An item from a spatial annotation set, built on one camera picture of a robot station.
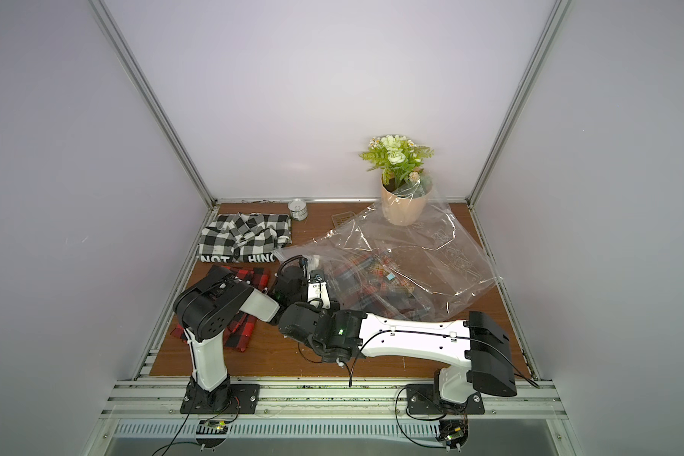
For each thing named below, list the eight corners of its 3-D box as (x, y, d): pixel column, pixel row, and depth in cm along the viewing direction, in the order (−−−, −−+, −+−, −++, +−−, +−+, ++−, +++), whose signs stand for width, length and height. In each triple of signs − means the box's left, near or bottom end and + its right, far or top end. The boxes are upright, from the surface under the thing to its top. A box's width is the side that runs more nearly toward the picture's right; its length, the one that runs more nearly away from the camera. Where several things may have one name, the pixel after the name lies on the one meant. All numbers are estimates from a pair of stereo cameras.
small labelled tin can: (288, 220, 114) (286, 214, 111) (290, 206, 119) (289, 200, 116) (306, 220, 114) (305, 214, 111) (308, 206, 119) (307, 199, 116)
